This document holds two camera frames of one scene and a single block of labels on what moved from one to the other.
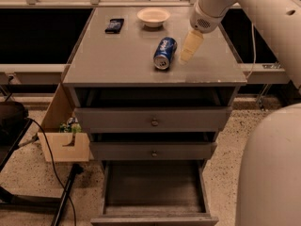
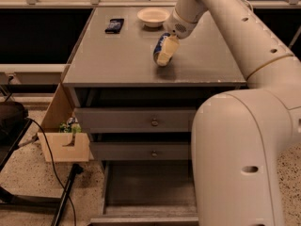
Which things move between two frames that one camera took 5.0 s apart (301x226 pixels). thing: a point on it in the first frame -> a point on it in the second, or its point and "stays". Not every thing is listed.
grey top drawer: [154, 120] stays
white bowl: [152, 16] stays
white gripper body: [201, 20] -> [176, 27]
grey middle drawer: [152, 151] stays
